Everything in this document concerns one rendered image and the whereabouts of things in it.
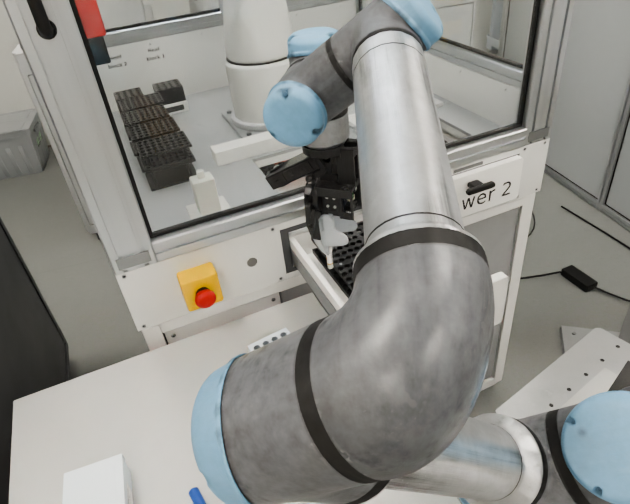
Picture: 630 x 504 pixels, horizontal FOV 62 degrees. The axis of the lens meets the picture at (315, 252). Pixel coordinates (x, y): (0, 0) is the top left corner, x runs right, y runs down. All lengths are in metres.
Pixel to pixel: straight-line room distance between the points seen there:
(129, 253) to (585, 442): 0.76
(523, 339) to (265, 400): 1.85
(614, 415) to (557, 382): 0.35
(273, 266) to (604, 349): 0.65
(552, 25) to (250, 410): 1.06
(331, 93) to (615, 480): 0.52
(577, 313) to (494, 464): 1.75
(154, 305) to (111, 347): 1.28
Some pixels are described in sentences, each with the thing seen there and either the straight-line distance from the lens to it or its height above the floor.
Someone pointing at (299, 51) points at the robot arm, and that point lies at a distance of 0.72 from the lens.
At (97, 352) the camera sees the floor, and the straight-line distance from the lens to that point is 2.35.
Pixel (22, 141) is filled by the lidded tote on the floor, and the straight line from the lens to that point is 4.02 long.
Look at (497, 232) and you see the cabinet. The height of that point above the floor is 0.70.
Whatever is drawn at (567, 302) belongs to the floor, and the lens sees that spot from 2.37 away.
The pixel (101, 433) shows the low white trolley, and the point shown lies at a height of 0.76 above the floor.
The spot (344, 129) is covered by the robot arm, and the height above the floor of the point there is 1.21.
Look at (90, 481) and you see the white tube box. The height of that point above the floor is 0.81.
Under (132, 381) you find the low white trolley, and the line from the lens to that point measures 1.08.
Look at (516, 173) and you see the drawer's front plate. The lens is 1.33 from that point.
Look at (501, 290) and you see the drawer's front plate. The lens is 0.95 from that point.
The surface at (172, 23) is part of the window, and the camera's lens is 0.89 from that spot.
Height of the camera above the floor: 1.51
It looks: 36 degrees down
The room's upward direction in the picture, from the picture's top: 7 degrees counter-clockwise
